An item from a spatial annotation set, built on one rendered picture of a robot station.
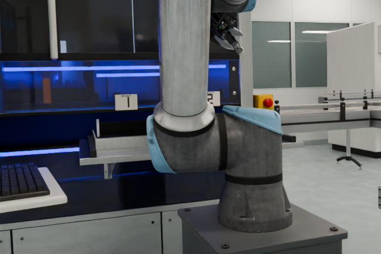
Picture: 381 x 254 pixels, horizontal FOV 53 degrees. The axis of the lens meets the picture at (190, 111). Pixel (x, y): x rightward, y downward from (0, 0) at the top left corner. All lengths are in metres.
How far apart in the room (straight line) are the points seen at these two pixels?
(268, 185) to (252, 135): 0.10
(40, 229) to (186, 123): 1.00
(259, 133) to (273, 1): 6.40
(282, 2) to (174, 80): 6.56
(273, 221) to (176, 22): 0.40
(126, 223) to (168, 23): 1.10
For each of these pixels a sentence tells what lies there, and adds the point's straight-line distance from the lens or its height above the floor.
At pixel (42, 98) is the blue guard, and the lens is 1.50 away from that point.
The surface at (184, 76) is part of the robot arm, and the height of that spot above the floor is 1.08.
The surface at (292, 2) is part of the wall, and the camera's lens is 7.27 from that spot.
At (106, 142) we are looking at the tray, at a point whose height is 0.90.
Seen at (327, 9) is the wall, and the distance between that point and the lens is 7.64.
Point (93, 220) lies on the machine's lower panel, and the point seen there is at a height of 0.57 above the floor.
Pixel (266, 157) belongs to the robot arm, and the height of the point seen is 0.93.
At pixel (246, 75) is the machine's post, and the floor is 1.11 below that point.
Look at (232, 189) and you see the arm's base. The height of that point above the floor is 0.86.
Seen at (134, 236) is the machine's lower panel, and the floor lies 0.49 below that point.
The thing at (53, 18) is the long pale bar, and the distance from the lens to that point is 1.44.
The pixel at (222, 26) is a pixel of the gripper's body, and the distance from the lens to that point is 1.10.
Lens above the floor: 1.06
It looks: 3 degrees down
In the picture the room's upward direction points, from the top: 2 degrees counter-clockwise
